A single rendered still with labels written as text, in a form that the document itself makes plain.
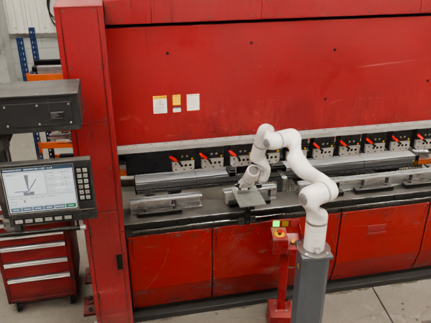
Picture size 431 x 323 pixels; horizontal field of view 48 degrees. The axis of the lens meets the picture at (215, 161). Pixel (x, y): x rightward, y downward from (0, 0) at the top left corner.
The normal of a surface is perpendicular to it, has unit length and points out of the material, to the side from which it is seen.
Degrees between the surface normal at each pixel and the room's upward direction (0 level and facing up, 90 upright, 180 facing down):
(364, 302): 0
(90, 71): 90
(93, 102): 90
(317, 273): 90
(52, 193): 90
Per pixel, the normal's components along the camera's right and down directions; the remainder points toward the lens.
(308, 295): 0.10, 0.43
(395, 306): 0.00, -0.90
